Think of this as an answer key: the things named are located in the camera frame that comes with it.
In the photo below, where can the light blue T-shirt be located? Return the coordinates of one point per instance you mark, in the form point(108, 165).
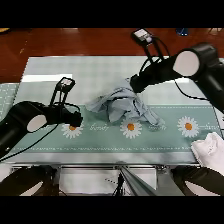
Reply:
point(124, 101)

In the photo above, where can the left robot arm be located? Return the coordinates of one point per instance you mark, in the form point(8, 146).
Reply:
point(18, 121)

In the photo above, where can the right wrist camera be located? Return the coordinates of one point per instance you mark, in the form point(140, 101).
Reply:
point(146, 36)

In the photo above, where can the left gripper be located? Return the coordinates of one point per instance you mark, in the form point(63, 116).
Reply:
point(74, 119)

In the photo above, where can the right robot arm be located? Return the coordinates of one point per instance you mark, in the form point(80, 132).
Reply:
point(203, 65)

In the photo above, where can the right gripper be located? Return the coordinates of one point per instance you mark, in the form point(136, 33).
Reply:
point(137, 83)

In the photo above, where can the white garment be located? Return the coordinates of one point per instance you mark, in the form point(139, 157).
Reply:
point(210, 150)

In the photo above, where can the silver frame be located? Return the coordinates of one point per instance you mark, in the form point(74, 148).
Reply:
point(140, 181)

